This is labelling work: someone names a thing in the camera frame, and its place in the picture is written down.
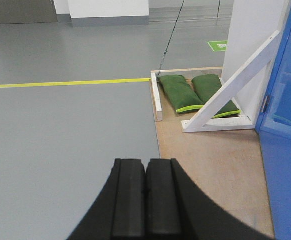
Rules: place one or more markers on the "green floor sign sticker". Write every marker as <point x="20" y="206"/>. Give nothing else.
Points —
<point x="218" y="46"/>

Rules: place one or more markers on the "green sandbag left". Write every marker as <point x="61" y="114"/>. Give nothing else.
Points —
<point x="180" y="94"/>

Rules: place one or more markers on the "green sandbag right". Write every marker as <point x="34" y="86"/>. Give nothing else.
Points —
<point x="206" y="86"/>

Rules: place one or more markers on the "white wall panel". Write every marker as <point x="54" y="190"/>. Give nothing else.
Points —
<point x="252" y="23"/>

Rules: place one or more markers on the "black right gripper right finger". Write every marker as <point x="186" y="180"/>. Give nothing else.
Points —
<point x="177" y="209"/>

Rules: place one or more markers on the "plywood base platform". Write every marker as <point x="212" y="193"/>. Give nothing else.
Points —
<point x="227" y="165"/>

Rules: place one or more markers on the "white diagonal brace far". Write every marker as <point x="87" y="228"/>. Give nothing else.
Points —
<point x="203" y="120"/>

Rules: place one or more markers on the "brown grey room door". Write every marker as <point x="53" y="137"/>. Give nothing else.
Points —
<point x="27" y="12"/>

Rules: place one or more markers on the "blue door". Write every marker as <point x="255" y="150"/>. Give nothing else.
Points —
<point x="274" y="129"/>

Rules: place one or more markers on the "white left border plank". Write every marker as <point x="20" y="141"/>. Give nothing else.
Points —
<point x="156" y="97"/>

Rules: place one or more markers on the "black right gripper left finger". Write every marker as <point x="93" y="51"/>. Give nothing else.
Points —
<point x="118" y="213"/>

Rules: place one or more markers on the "metal door hinge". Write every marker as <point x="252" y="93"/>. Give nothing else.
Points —
<point x="265" y="103"/>

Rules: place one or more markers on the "green sandbag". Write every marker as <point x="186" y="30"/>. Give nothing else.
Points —
<point x="180" y="94"/>
<point x="206" y="86"/>

